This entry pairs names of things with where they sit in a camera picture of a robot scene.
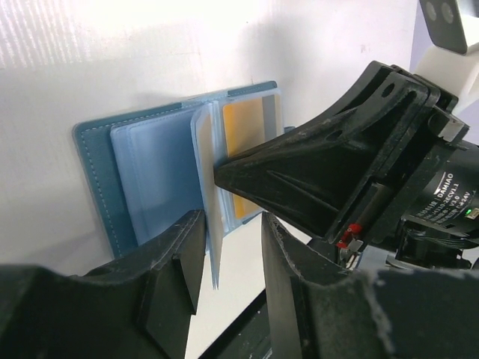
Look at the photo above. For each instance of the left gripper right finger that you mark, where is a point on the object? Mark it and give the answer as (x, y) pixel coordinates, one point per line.
(318, 309)

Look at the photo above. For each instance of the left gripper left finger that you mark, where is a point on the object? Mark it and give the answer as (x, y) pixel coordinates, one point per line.
(137, 306)

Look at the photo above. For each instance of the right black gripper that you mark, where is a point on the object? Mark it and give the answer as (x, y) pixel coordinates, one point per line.
(350, 174)

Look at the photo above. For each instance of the blue leather card holder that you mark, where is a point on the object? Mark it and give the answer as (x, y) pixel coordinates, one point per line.
(142, 168)

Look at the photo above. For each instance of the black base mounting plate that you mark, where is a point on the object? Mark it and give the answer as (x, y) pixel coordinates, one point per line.
(248, 336)

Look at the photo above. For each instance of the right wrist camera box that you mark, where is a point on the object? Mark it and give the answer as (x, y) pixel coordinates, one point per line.
(451, 62)

